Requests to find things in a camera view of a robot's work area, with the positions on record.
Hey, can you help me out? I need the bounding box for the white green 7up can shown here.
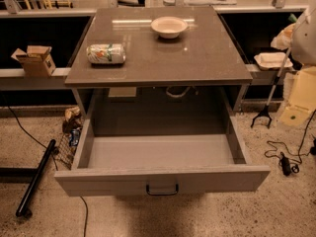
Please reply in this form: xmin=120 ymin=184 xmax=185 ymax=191
xmin=86 ymin=43 xmax=125 ymax=64

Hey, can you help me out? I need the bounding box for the grey open top drawer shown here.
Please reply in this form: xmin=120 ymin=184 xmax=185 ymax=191
xmin=55 ymin=87 xmax=270 ymax=197

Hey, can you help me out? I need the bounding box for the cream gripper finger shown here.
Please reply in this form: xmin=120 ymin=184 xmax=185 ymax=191
xmin=279 ymin=66 xmax=316 ymax=126

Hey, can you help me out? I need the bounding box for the black table leg bar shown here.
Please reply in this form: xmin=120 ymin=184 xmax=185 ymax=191
xmin=15 ymin=139 xmax=56 ymax=217

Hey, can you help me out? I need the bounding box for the grey cabinet counter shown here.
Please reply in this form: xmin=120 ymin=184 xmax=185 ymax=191
xmin=64 ymin=6 xmax=254 ymax=117

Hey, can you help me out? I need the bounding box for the wire basket with snacks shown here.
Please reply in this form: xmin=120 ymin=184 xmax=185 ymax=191
xmin=56 ymin=107 xmax=83 ymax=169

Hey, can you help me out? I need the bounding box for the brown cardboard box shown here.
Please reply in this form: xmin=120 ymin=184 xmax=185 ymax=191
xmin=11 ymin=45 xmax=55 ymax=78

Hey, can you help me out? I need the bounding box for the white foam takeout container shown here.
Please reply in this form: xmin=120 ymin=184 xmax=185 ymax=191
xmin=254 ymin=52 xmax=285 ymax=70

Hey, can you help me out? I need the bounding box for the black drawer handle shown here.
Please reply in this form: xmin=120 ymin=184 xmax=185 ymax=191
xmin=145 ymin=184 xmax=179 ymax=197

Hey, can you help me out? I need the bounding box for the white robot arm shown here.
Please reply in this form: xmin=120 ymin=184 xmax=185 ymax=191
xmin=271 ymin=5 xmax=316 ymax=125

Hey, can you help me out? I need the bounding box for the black floor cable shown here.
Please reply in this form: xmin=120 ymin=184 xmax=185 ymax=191
xmin=2 ymin=96 xmax=90 ymax=237

